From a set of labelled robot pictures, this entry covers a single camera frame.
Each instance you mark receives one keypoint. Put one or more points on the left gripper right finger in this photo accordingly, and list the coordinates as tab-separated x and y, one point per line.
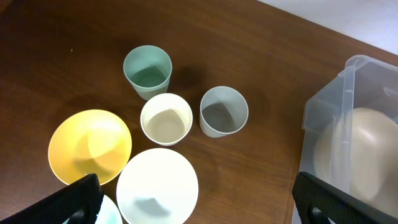
319	202

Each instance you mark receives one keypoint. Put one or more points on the white small bowl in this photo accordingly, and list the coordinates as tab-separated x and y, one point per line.
157	186

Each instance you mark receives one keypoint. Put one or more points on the cream white cup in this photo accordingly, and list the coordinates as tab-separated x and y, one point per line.
166	119

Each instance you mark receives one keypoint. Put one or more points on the grey cup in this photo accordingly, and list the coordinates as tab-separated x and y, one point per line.
223	111

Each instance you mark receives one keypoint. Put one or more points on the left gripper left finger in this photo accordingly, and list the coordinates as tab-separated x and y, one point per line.
79	202

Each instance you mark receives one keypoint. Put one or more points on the cream large bowl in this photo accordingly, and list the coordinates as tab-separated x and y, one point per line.
373	157

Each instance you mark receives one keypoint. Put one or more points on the mint green small bowl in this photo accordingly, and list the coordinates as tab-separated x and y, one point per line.
108	214

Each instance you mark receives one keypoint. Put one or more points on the mint green cup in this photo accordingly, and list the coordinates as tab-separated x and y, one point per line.
148	69

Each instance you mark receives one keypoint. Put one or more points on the yellow small bowl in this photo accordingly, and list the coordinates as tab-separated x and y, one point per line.
90	142

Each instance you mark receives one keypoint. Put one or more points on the clear plastic storage bin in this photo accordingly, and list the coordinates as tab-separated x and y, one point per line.
350	138

